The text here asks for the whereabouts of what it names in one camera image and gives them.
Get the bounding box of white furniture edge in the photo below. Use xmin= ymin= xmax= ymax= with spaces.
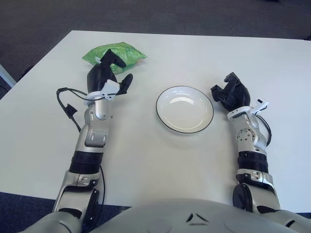
xmin=0 ymin=64 xmax=17 ymax=88

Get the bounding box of green snack bag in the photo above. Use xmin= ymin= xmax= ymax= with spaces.
xmin=82 ymin=41 xmax=148 ymax=75

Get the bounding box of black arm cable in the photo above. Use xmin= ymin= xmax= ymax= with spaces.
xmin=56 ymin=86 xmax=109 ymax=207
xmin=257 ymin=116 xmax=272 ymax=148

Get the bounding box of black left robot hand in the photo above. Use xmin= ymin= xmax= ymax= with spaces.
xmin=86 ymin=49 xmax=134 ymax=98

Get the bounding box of white plate black rim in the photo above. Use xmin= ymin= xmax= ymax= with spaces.
xmin=155 ymin=85 xmax=215 ymax=134

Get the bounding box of grey robot torso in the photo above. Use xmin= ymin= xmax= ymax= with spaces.
xmin=24 ymin=198 xmax=311 ymax=233

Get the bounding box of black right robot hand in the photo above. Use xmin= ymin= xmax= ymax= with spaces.
xmin=210 ymin=71 xmax=251 ymax=113

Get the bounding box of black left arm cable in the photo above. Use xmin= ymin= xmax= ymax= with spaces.
xmin=56 ymin=86 xmax=109 ymax=207

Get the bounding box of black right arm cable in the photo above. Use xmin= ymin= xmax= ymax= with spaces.
xmin=257 ymin=116 xmax=272 ymax=148

